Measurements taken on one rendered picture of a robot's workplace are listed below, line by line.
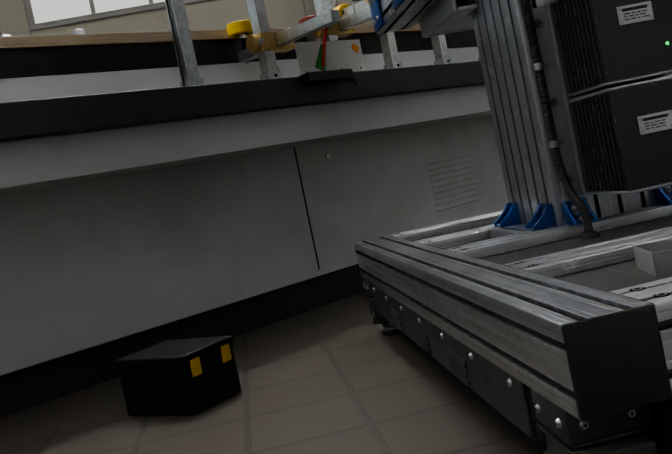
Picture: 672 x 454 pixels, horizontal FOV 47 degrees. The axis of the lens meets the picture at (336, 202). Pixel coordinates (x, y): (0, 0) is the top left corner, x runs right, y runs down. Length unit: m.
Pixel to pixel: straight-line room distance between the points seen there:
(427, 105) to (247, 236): 0.77
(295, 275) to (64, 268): 0.73
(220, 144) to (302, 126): 0.29
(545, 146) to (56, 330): 1.26
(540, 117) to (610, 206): 0.21
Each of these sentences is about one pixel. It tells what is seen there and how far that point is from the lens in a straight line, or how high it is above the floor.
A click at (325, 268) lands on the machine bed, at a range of 2.50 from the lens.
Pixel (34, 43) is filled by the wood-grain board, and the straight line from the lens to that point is 2.13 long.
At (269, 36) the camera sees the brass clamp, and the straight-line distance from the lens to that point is 2.22.
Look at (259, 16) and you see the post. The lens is 2.23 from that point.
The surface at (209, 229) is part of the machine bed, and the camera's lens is 2.26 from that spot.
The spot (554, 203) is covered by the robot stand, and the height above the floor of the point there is 0.27.
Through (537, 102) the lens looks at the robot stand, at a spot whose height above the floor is 0.46.
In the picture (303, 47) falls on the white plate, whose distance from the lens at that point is 2.29.
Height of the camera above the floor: 0.40
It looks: 2 degrees down
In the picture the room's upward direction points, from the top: 12 degrees counter-clockwise
